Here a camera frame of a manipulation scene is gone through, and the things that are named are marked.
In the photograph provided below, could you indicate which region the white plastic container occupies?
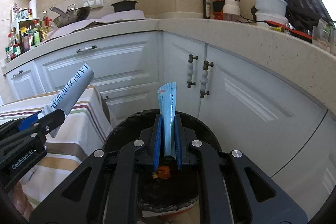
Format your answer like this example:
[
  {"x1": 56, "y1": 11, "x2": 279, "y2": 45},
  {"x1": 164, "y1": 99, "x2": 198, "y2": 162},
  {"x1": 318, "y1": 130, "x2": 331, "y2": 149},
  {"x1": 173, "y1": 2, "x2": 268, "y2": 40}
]
[{"x1": 256, "y1": 12, "x2": 289, "y2": 29}]

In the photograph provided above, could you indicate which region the light blue packet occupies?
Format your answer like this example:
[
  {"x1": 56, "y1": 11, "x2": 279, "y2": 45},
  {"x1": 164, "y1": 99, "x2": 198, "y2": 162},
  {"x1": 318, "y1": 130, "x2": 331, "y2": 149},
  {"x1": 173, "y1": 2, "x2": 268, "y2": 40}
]
[{"x1": 157, "y1": 81, "x2": 177, "y2": 160}]

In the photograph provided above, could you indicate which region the metal wok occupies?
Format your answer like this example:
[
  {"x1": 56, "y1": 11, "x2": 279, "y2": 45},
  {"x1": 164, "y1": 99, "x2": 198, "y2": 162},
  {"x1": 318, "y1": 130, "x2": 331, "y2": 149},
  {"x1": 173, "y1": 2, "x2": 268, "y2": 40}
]
[{"x1": 49, "y1": 4, "x2": 92, "y2": 28}]

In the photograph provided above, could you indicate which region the striped tablecloth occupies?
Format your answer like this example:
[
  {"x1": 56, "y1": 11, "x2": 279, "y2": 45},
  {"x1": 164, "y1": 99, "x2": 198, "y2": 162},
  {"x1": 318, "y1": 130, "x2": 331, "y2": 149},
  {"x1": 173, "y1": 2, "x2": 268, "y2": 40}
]
[{"x1": 0, "y1": 85, "x2": 118, "y2": 214}]

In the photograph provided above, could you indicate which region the white wall hook rack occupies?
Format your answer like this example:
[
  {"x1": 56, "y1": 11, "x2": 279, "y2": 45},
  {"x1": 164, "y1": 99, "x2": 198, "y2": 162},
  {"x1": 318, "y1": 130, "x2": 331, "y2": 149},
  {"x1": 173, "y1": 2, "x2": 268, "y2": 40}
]
[{"x1": 82, "y1": 0, "x2": 103, "y2": 8}]

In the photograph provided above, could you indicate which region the white paper towel roll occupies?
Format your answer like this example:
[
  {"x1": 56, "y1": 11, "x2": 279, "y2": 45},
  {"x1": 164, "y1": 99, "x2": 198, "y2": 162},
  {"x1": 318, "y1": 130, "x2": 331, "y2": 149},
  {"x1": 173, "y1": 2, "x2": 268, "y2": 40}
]
[{"x1": 28, "y1": 0, "x2": 37, "y2": 18}]

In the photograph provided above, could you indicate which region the white printed tube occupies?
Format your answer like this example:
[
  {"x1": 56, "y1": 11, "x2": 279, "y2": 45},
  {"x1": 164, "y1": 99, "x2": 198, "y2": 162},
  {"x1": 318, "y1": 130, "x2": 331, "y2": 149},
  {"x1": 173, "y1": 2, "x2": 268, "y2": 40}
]
[{"x1": 43, "y1": 64, "x2": 94, "y2": 138}]

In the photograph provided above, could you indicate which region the dark oil bottle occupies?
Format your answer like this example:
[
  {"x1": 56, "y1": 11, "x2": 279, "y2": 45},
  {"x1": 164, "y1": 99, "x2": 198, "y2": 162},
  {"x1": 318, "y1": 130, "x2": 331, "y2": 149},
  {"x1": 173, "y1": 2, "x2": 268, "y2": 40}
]
[{"x1": 203, "y1": 0, "x2": 211, "y2": 19}]

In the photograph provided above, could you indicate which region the white ceramic door handle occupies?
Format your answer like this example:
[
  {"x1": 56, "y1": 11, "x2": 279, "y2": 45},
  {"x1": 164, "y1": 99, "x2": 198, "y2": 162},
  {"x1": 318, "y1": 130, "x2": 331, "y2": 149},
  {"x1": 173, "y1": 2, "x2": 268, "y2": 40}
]
[
  {"x1": 199, "y1": 61, "x2": 214, "y2": 98},
  {"x1": 187, "y1": 55, "x2": 198, "y2": 88}
]

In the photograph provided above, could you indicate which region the clear plastic container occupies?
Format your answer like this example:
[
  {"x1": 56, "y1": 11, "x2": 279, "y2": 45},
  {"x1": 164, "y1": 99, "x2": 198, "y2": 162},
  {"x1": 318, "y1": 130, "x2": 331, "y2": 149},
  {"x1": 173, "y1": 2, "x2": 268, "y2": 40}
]
[{"x1": 312, "y1": 19, "x2": 336, "y2": 52}]

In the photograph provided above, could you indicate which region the orange scrap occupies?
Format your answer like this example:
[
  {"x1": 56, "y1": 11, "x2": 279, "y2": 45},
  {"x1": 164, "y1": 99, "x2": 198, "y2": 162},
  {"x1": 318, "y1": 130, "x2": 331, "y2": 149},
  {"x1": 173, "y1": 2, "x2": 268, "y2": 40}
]
[{"x1": 151, "y1": 166, "x2": 171, "y2": 180}]

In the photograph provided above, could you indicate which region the red decorated holder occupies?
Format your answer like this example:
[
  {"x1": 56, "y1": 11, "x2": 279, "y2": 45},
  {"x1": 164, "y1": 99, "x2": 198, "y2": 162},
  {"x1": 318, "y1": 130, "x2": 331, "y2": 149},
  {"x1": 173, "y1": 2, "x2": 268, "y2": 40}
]
[{"x1": 213, "y1": 0, "x2": 226, "y2": 20}]

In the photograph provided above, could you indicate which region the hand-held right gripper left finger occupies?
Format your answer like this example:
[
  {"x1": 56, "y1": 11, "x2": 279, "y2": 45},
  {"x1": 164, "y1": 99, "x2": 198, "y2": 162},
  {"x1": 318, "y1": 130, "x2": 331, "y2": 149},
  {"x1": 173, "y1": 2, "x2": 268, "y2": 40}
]
[{"x1": 29, "y1": 114, "x2": 163, "y2": 224}]

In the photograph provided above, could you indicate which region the white jar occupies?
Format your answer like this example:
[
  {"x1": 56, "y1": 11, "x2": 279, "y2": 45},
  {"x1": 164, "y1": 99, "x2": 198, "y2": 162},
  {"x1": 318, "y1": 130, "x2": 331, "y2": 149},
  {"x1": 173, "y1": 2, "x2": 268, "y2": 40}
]
[{"x1": 223, "y1": 0, "x2": 241, "y2": 21}]

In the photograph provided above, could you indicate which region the red long utensil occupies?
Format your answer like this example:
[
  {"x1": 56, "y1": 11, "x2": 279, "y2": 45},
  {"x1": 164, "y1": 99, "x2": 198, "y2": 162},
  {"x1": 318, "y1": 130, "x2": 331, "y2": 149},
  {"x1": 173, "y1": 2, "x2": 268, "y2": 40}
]
[{"x1": 264, "y1": 20, "x2": 313, "y2": 43}]

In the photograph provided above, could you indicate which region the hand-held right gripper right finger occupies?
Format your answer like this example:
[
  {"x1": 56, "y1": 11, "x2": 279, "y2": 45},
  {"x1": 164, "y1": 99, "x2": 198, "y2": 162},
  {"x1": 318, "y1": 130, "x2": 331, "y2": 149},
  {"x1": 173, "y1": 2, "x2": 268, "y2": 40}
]
[{"x1": 175, "y1": 114, "x2": 309, "y2": 224}]

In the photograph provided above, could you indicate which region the group of condiment bottles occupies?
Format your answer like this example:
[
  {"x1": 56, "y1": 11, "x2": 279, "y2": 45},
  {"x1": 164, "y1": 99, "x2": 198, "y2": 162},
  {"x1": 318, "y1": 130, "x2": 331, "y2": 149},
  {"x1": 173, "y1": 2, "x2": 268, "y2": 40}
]
[{"x1": 5, "y1": 4, "x2": 54, "y2": 62}]

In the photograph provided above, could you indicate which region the black trash bin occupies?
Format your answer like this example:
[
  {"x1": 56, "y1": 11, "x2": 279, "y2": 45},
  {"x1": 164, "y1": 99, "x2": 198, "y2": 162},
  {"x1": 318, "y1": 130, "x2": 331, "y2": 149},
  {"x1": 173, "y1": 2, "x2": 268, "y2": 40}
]
[{"x1": 102, "y1": 109, "x2": 223, "y2": 216}]

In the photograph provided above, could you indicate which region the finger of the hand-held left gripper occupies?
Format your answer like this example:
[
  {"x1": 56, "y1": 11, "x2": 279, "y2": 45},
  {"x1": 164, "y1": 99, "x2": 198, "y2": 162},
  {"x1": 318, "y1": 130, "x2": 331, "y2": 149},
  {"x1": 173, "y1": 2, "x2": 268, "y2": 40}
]
[
  {"x1": 16, "y1": 109, "x2": 66, "y2": 141},
  {"x1": 0, "y1": 112, "x2": 45, "y2": 136}
]

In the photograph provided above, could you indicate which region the white kitchen cabinet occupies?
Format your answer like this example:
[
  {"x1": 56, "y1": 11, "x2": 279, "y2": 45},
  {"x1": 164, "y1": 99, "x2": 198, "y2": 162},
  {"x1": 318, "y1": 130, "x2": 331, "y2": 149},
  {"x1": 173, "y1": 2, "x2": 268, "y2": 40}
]
[{"x1": 3, "y1": 30, "x2": 336, "y2": 214}]

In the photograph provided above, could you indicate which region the black pot with lid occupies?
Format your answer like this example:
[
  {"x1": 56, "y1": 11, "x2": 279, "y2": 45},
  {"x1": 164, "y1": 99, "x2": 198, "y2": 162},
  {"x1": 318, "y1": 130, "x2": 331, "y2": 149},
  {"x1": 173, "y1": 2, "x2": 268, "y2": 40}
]
[{"x1": 110, "y1": 0, "x2": 138, "y2": 13}]

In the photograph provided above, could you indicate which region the pale stove cover cloth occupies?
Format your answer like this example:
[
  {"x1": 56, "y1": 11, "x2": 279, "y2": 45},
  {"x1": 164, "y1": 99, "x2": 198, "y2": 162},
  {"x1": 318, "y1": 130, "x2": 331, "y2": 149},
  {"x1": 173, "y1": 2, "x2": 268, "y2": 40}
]
[{"x1": 43, "y1": 10, "x2": 151, "y2": 42}]

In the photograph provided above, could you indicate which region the person's left hand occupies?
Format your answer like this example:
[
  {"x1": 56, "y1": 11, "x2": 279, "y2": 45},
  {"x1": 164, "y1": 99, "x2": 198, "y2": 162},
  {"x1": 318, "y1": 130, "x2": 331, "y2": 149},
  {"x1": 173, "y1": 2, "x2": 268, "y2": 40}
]
[{"x1": 13, "y1": 179, "x2": 35, "y2": 216}]

